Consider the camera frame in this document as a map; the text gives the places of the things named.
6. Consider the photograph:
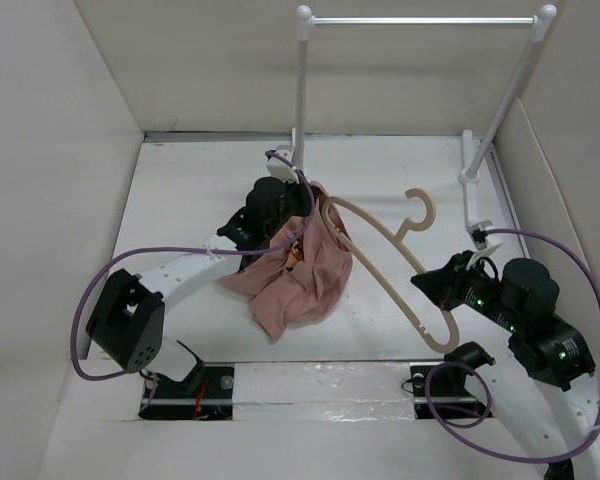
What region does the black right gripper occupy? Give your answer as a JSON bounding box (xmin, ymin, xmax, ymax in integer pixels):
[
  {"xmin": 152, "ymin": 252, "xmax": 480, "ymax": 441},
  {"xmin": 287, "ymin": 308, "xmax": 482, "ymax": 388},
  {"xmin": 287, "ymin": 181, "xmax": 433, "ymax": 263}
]
[{"xmin": 409, "ymin": 247, "xmax": 523, "ymax": 330}]

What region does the wooden clothes hanger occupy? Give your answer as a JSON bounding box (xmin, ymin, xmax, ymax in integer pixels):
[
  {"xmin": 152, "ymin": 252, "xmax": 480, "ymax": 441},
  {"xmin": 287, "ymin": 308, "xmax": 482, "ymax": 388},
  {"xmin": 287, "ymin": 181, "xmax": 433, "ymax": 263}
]
[{"xmin": 320, "ymin": 188, "xmax": 460, "ymax": 354}]

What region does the pink t-shirt with pixel print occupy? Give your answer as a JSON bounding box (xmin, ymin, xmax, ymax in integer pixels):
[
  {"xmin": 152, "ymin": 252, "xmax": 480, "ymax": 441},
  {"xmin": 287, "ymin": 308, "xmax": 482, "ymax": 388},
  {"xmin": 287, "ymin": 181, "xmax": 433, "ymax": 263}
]
[{"xmin": 217, "ymin": 182, "xmax": 355, "ymax": 344}]

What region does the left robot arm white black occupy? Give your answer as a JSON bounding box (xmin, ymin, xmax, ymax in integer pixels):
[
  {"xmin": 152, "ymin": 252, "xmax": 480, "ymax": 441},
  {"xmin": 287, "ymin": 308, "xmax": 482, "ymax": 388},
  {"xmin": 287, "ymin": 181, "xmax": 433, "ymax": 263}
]
[{"xmin": 86, "ymin": 177, "xmax": 317, "ymax": 397}]

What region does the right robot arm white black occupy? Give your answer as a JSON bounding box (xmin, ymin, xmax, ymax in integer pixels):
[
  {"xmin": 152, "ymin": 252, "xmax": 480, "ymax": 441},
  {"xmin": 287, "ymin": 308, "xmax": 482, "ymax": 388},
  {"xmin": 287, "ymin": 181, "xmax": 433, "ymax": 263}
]
[{"xmin": 411, "ymin": 251, "xmax": 600, "ymax": 479}]

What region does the white clothes rack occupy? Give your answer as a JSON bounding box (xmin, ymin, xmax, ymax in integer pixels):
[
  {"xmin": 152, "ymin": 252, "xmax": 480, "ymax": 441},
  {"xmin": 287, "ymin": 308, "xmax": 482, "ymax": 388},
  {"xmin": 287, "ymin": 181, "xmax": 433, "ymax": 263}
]
[{"xmin": 285, "ymin": 3, "xmax": 558, "ymax": 236}]

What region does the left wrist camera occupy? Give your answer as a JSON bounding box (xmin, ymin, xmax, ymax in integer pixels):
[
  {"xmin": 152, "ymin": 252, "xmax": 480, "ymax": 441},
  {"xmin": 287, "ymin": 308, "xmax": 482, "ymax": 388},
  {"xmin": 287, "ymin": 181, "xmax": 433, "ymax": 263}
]
[{"xmin": 265, "ymin": 145, "xmax": 300, "ymax": 183}]

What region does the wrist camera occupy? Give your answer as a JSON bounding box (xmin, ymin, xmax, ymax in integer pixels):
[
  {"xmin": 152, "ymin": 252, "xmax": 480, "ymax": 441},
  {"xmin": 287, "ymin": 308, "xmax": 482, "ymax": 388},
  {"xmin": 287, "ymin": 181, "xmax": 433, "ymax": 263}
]
[
  {"xmin": 265, "ymin": 145, "xmax": 300, "ymax": 183},
  {"xmin": 467, "ymin": 220, "xmax": 502, "ymax": 258}
]

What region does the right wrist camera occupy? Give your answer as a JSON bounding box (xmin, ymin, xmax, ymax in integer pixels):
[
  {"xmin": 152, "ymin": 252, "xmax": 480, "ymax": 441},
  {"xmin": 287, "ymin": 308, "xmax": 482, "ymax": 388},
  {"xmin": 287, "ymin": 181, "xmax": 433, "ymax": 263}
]
[{"xmin": 467, "ymin": 220, "xmax": 502, "ymax": 258}]

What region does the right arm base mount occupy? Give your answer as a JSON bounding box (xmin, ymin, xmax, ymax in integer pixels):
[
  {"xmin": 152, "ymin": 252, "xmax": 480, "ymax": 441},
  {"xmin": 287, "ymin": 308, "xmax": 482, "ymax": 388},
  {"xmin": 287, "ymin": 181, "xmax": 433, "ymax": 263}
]
[{"xmin": 401, "ymin": 342, "xmax": 495, "ymax": 420}]

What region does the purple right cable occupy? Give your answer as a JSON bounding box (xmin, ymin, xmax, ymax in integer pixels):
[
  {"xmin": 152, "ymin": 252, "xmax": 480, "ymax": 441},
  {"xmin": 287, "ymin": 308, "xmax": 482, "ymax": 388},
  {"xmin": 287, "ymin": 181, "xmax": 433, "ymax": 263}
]
[{"xmin": 426, "ymin": 227, "xmax": 600, "ymax": 464}]

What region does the purple cable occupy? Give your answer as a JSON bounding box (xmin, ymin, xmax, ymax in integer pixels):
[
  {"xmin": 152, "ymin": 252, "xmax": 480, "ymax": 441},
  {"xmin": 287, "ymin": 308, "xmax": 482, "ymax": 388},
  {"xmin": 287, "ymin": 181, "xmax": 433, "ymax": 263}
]
[
  {"xmin": 68, "ymin": 149, "xmax": 331, "ymax": 414},
  {"xmin": 426, "ymin": 227, "xmax": 600, "ymax": 464}
]

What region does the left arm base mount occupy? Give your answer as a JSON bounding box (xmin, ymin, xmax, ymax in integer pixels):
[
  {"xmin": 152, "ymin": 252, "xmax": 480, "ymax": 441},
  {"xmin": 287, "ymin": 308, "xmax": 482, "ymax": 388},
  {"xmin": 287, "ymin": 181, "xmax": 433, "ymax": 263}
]
[{"xmin": 138, "ymin": 340, "xmax": 235, "ymax": 421}]

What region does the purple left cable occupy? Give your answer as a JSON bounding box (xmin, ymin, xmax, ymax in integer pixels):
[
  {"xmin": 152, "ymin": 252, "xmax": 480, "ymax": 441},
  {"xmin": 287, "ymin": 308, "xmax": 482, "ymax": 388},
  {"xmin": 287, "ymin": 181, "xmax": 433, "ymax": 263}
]
[{"xmin": 68, "ymin": 149, "xmax": 331, "ymax": 414}]

